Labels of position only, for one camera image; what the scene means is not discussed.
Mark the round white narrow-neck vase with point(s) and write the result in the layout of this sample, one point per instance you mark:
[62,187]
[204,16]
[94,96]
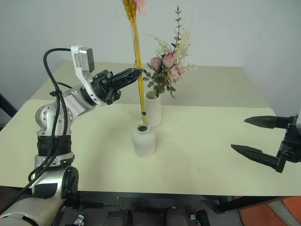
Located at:
[143,143]

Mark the yellow wheat bouquet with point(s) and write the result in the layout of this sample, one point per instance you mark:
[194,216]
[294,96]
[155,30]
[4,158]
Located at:
[136,42]

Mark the tall white cylinder vase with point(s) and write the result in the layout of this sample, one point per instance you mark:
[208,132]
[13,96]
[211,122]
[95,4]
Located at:
[154,110]

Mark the pink rose bouquet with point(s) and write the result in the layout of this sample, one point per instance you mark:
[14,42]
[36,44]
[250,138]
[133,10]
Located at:
[168,63]

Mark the silver caster wheel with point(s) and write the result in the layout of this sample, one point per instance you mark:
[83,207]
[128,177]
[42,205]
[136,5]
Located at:
[79,220]

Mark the black table frame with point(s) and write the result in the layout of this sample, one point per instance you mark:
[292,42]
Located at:
[141,196]

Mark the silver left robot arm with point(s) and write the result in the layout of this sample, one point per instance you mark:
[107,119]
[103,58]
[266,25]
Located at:
[47,115]

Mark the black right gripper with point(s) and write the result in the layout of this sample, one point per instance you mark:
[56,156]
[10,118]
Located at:
[292,143]

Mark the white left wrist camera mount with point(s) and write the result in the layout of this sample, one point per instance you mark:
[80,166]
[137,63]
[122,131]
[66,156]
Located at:
[82,60]

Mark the black metal side frame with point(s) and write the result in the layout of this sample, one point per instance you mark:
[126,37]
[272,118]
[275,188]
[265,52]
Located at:
[7,110]

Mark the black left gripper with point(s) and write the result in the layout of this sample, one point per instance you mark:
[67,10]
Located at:
[100,82]

